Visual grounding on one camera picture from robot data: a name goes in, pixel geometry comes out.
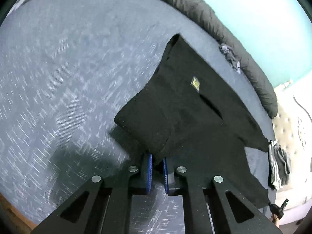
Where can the grey blue bed sheet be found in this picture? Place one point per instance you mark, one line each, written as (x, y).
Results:
(67, 68)

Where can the folded grey striped clothes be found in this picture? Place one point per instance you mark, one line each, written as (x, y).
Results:
(280, 166)

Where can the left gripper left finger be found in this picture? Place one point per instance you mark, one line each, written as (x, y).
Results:
(141, 178)

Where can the small crumpled grey cloth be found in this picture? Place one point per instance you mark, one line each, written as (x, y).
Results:
(230, 56)

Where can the person right hand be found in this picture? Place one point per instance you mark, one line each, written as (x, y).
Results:
(274, 219)

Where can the beige tufted headboard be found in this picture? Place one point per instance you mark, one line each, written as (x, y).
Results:
(292, 129)

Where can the dark grey rolled duvet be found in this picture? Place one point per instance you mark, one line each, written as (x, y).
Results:
(203, 15)

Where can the black sweater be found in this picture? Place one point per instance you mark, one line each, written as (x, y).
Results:
(188, 112)

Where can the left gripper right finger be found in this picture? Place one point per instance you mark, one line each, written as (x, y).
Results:
(172, 182)

